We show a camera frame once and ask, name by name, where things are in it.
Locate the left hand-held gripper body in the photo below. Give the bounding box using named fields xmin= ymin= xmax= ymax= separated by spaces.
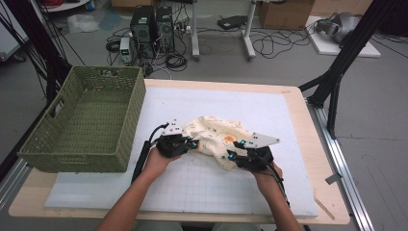
xmin=155 ymin=118 xmax=192 ymax=159

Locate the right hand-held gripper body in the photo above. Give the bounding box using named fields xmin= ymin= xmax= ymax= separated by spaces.
xmin=235 ymin=132 xmax=281 ymax=173

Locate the cream printed cloth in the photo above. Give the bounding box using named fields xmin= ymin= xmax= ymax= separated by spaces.
xmin=182 ymin=115 xmax=258 ymax=172

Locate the green woven plastic basket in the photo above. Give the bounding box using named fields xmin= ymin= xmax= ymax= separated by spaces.
xmin=17 ymin=65 xmax=147 ymax=174

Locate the person's right hand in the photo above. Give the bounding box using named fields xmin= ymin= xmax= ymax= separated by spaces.
xmin=249 ymin=163 xmax=285 ymax=194

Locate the person's left hand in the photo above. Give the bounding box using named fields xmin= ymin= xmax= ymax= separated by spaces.
xmin=140 ymin=147 xmax=183 ymax=185

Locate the white foam grid mat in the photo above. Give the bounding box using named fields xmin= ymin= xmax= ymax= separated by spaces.
xmin=44 ymin=86 xmax=320 ymax=218

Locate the grey tape piece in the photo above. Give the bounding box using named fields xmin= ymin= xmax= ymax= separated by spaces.
xmin=324 ymin=172 xmax=344 ymax=186

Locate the grey bench power supply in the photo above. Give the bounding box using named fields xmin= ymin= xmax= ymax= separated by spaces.
xmin=119 ymin=37 xmax=134 ymax=64

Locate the white desk leg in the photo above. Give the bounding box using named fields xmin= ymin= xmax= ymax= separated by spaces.
xmin=191 ymin=0 xmax=201 ymax=62
xmin=242 ymin=0 xmax=258 ymax=61

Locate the black computer tower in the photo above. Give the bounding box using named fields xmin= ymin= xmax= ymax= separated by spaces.
xmin=129 ymin=5 xmax=157 ymax=60
xmin=156 ymin=6 xmax=176 ymax=54

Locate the flat black device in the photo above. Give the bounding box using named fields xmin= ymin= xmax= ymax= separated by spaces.
xmin=217 ymin=14 xmax=248 ymax=31

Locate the white floor board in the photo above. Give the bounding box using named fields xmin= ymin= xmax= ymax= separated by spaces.
xmin=306 ymin=15 xmax=382 ymax=59

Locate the brown cardboard box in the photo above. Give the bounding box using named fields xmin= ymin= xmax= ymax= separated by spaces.
xmin=259 ymin=0 xmax=316 ymax=31

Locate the blue floor sheet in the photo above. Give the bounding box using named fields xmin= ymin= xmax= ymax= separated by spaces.
xmin=98 ymin=11 xmax=124 ymax=33

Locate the clear plastic bag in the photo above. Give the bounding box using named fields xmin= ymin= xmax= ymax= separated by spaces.
xmin=66 ymin=13 xmax=101 ymax=35

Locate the grey rounded headset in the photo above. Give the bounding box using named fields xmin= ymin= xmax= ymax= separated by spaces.
xmin=315 ymin=12 xmax=362 ymax=44

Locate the white cabinet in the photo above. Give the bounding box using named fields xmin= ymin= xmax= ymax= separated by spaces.
xmin=0 ymin=6 xmax=30 ymax=63

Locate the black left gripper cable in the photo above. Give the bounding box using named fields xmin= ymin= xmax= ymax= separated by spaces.
xmin=131 ymin=122 xmax=170 ymax=185

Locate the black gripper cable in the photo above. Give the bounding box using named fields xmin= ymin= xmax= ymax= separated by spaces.
xmin=255 ymin=154 xmax=292 ymax=208
xmin=131 ymin=122 xmax=170 ymax=185

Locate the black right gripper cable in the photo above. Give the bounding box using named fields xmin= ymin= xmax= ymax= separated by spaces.
xmin=255 ymin=154 xmax=292 ymax=208

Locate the coiled black cable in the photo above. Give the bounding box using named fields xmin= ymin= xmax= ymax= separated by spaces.
xmin=165 ymin=52 xmax=189 ymax=72

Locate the aluminium rail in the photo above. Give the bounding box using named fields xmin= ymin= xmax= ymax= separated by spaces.
xmin=0 ymin=158 xmax=32 ymax=212
xmin=307 ymin=101 xmax=376 ymax=231

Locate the tangle of black floor cables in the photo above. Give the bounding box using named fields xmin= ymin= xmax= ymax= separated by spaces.
xmin=249 ymin=27 xmax=313 ymax=60

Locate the black metal frame stand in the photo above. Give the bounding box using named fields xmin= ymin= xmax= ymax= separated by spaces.
xmin=0 ymin=0 xmax=73 ymax=104
xmin=297 ymin=0 xmax=399 ymax=140

